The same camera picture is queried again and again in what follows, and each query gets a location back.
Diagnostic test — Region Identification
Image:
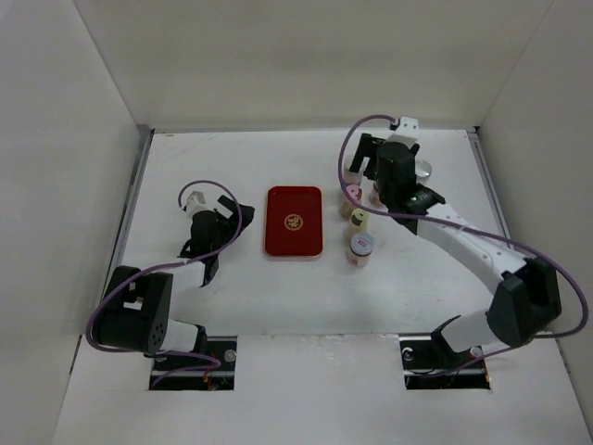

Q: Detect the pink-lid spice jar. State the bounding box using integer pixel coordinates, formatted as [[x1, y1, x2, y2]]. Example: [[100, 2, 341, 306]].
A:
[[339, 184, 363, 219]]

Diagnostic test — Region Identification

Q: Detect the yellow-lid spice bottle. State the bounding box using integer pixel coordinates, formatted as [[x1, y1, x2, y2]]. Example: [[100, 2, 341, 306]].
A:
[[343, 208, 370, 242]]

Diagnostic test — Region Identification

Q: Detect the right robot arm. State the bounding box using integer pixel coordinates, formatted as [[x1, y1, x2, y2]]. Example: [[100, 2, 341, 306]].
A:
[[350, 133, 561, 368]]

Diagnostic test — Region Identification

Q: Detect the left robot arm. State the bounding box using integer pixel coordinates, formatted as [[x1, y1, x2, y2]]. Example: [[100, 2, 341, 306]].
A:
[[85, 192, 255, 370]]

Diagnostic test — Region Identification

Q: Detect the red rectangular tray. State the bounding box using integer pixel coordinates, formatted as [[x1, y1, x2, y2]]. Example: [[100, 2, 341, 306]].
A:
[[263, 185, 323, 259]]

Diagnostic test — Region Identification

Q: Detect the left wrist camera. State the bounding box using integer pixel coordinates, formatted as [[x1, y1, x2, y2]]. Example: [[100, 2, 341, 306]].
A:
[[183, 190, 208, 218]]

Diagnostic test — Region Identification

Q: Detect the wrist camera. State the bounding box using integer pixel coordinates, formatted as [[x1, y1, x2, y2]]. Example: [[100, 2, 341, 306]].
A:
[[386, 117, 420, 148], [183, 190, 208, 218]]

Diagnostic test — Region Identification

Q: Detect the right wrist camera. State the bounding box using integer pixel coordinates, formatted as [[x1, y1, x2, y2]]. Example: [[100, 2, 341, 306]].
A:
[[386, 117, 420, 148]]

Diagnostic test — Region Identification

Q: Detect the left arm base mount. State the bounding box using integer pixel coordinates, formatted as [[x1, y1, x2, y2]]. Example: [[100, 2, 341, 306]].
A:
[[148, 337, 237, 391]]

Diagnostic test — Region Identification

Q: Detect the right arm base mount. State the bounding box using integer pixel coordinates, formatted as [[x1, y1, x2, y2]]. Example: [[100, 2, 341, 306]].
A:
[[399, 335, 490, 390]]

